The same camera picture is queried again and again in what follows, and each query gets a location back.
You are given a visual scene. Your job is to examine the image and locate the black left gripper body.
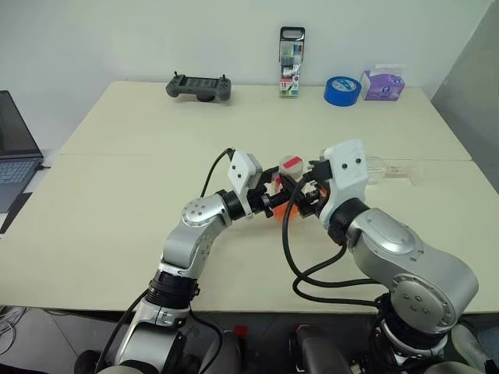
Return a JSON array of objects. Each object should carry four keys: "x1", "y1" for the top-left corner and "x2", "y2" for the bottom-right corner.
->
[{"x1": 248, "y1": 183, "x2": 292, "y2": 220}]

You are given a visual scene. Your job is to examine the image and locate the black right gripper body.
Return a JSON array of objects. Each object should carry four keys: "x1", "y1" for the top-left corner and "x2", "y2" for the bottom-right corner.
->
[{"x1": 298, "y1": 182, "x2": 333, "y2": 219}]

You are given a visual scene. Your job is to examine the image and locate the bottle cap with red tape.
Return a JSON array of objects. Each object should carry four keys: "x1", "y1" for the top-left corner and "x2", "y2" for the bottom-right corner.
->
[{"x1": 279, "y1": 155, "x2": 305, "y2": 177}]

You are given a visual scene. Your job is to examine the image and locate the blue tape roll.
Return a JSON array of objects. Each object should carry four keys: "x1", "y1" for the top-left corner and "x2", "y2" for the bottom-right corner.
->
[{"x1": 324, "y1": 76, "x2": 362, "y2": 107}]

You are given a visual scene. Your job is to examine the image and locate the marker pen set case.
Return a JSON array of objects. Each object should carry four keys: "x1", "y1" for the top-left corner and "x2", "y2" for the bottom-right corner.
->
[{"x1": 278, "y1": 26, "x2": 306, "y2": 100}]

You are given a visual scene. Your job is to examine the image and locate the grey handheld game controller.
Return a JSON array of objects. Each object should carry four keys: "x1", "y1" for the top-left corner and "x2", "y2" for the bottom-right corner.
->
[{"x1": 165, "y1": 70, "x2": 232, "y2": 104}]

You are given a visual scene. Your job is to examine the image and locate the purple tissue box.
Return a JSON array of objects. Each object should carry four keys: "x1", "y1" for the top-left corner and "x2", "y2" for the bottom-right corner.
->
[{"x1": 359, "y1": 63, "x2": 407, "y2": 101}]

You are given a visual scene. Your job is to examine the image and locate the white shoe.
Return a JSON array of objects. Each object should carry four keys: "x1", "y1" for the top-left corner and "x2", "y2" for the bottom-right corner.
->
[{"x1": 451, "y1": 324, "x2": 489, "y2": 374}]

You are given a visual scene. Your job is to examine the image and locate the grey laptop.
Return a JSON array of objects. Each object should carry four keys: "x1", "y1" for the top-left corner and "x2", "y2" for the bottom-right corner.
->
[{"x1": 0, "y1": 90, "x2": 44, "y2": 214}]

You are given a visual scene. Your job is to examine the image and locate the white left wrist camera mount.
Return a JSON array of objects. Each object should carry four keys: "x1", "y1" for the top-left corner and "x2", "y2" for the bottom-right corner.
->
[{"x1": 227, "y1": 150, "x2": 264, "y2": 217}]

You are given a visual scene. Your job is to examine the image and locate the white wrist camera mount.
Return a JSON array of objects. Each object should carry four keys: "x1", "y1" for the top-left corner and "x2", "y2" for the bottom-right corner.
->
[
  {"x1": 318, "y1": 139, "x2": 370, "y2": 219},
  {"x1": 227, "y1": 150, "x2": 264, "y2": 217}
]

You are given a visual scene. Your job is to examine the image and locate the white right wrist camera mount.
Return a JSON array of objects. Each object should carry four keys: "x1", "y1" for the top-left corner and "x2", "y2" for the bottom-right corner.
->
[{"x1": 318, "y1": 139, "x2": 370, "y2": 219}]

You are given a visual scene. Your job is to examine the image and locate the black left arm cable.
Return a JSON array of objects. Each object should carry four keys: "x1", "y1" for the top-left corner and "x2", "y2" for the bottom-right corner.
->
[{"x1": 101, "y1": 146, "x2": 236, "y2": 374}]

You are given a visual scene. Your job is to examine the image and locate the white floor cables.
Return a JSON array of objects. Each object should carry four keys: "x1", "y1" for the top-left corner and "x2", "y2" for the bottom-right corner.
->
[{"x1": 0, "y1": 305, "x2": 25, "y2": 351}]

